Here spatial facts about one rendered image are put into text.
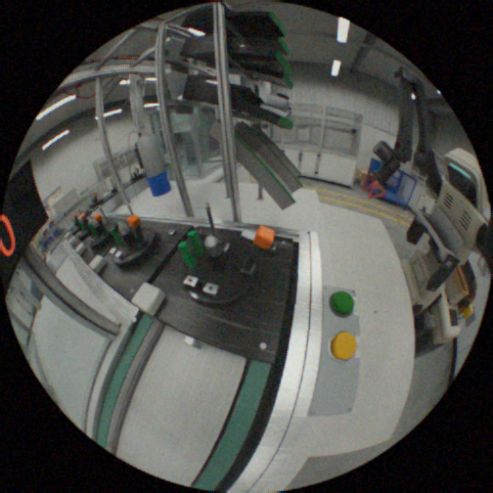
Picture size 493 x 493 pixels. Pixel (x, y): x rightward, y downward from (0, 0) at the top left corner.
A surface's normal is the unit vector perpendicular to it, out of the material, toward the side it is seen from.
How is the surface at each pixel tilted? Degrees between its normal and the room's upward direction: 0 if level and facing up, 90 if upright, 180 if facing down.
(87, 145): 90
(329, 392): 0
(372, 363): 0
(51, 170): 90
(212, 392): 0
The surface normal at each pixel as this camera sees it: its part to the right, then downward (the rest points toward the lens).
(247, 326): -0.06, -0.72
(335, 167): -0.40, 0.65
